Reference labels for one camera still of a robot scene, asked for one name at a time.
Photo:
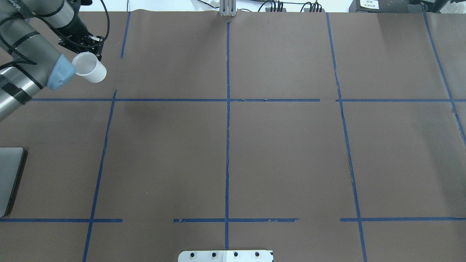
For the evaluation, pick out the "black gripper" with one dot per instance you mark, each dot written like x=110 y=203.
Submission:
x=77 y=26

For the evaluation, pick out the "white plastic cup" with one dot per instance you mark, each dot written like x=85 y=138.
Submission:
x=89 y=67

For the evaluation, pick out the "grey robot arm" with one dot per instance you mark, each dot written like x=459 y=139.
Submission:
x=36 y=63

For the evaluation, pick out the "grey closed laptop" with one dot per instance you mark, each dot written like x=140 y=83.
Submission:
x=11 y=160

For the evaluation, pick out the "brown paper table cover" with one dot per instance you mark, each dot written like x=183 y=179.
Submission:
x=323 y=137

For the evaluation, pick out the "black box with white label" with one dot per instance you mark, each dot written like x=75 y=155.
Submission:
x=384 y=6

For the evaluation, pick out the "grey aluminium profile post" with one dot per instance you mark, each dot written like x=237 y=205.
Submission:
x=227 y=8

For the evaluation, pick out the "black cable plugs left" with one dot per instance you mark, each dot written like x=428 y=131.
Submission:
x=275 y=6

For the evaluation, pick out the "black cable plugs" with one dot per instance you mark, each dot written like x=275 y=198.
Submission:
x=275 y=6
x=312 y=7

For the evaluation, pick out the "black cable plugs right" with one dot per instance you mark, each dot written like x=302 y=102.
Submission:
x=312 y=7

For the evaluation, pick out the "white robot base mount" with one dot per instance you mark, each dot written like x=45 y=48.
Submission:
x=226 y=256

